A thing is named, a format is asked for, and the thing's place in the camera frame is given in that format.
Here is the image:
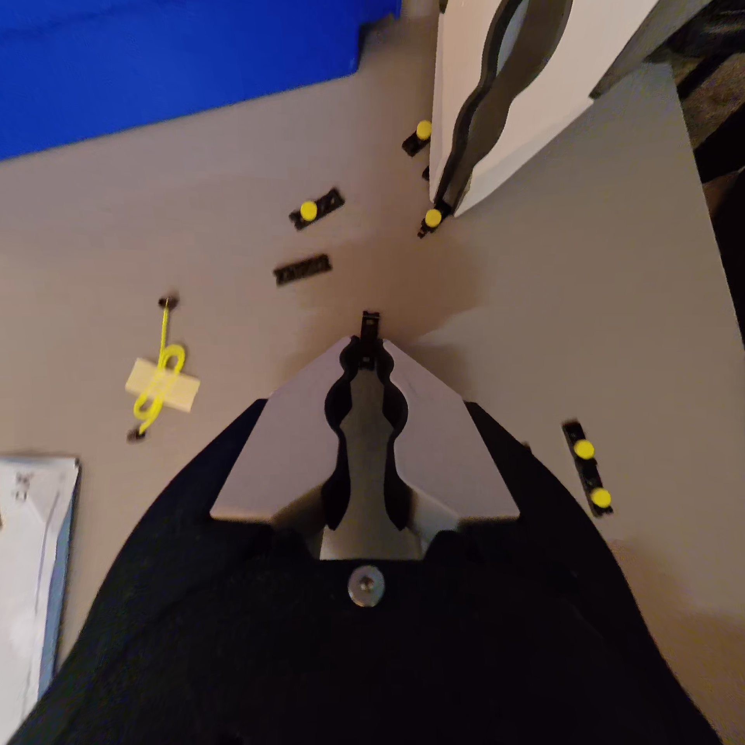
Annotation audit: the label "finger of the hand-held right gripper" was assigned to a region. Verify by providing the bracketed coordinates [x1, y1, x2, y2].
[453, 0, 663, 218]
[429, 0, 527, 208]

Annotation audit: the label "black lego strip yellow tiles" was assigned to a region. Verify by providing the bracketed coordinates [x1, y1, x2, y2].
[289, 187, 346, 231]
[561, 421, 613, 518]

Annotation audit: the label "white instruction booklet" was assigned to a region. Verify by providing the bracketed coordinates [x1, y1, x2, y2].
[0, 456, 80, 725]

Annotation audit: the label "yellow lego string black ends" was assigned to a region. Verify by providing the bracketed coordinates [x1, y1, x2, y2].
[127, 296, 187, 443]

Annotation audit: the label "blue plastic bin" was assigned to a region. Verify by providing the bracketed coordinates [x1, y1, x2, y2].
[0, 0, 402, 162]

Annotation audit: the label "masking tape piece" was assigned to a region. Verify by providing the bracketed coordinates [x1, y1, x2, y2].
[125, 357, 201, 414]

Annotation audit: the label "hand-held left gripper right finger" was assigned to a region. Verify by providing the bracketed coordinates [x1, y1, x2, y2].
[381, 339, 520, 533]

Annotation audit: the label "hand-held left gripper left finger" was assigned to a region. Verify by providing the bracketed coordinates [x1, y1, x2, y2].
[208, 335, 360, 532]

